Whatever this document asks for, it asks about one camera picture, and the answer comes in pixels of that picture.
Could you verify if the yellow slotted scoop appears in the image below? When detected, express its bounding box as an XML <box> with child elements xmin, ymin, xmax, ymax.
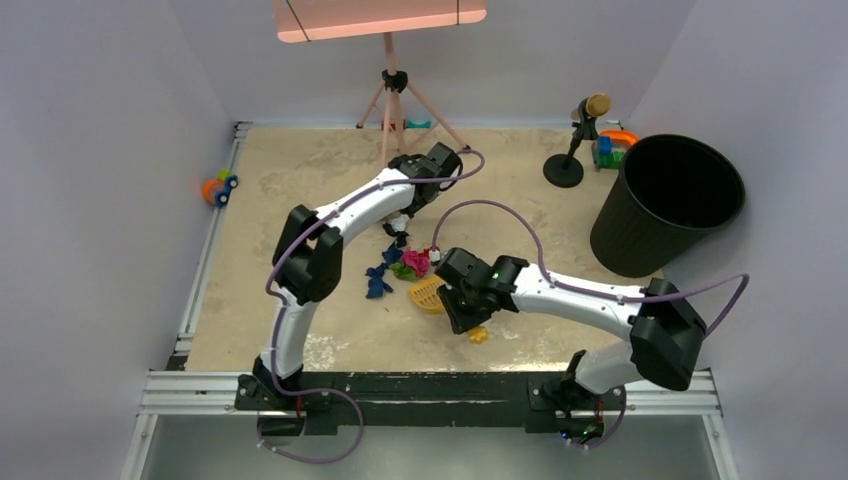
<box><xmin>408</xmin><ymin>276</ymin><xmax>489</xmax><ymax>344</ymax></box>

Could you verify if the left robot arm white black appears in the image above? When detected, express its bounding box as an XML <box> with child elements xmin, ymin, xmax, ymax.
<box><xmin>253</xmin><ymin>143</ymin><xmax>479</xmax><ymax>409</ymax></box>

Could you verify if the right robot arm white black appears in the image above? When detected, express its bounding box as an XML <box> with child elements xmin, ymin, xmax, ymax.
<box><xmin>435</xmin><ymin>248</ymin><xmax>706</xmax><ymax>408</ymax></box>

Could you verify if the pink paper scrap right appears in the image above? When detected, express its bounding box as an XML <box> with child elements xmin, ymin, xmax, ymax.
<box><xmin>401</xmin><ymin>249</ymin><xmax>430</xmax><ymax>278</ymax></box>

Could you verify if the green paper scrap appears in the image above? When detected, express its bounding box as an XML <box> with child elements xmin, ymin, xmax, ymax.
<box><xmin>389</xmin><ymin>262</ymin><xmax>419</xmax><ymax>282</ymax></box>

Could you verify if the blue paper scrap middle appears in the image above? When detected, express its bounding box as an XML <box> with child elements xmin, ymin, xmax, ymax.
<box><xmin>382</xmin><ymin>243</ymin><xmax>404</xmax><ymax>266</ymax></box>

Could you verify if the black paper scrap centre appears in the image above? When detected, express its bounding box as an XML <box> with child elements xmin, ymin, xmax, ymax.
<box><xmin>382</xmin><ymin>222</ymin><xmax>409</xmax><ymax>249</ymax></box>

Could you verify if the blue paper scrap under gripper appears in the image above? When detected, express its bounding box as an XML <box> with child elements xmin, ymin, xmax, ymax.
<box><xmin>365</xmin><ymin>265</ymin><xmax>394</xmax><ymax>299</ymax></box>

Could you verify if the white paper scrap far right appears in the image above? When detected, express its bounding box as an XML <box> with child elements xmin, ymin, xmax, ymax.
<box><xmin>388</xmin><ymin>214</ymin><xmax>410</xmax><ymax>232</ymax></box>

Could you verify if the black microphone stand gold head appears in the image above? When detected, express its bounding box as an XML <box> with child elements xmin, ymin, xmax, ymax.
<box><xmin>543</xmin><ymin>93</ymin><xmax>612</xmax><ymax>188</ymax></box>

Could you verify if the red teal toy behind tripod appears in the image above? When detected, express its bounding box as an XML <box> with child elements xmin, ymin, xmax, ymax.
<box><xmin>380</xmin><ymin>119</ymin><xmax>433</xmax><ymax>131</ymax></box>

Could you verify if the colourful block toy orange arch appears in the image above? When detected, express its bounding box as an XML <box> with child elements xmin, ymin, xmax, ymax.
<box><xmin>591</xmin><ymin>130</ymin><xmax>640</xmax><ymax>170</ymax></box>

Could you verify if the pink tripod stand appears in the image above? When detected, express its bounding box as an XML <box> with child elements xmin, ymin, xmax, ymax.
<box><xmin>355</xmin><ymin>32</ymin><xmax>469</xmax><ymax>164</ymax></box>

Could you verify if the black trash bin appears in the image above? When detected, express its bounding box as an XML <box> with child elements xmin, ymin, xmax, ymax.
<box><xmin>589</xmin><ymin>134</ymin><xmax>746</xmax><ymax>278</ymax></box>

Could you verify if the orange green toy car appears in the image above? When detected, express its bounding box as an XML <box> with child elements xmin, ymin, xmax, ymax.
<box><xmin>201</xmin><ymin>169</ymin><xmax>239</xmax><ymax>208</ymax></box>

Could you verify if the pink light panel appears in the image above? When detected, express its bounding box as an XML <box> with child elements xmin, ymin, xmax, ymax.
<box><xmin>271</xmin><ymin>0</ymin><xmax>487</xmax><ymax>43</ymax></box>

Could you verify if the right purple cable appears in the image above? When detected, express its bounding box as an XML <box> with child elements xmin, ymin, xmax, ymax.
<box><xmin>431</xmin><ymin>199</ymin><xmax>751</xmax><ymax>452</ymax></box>

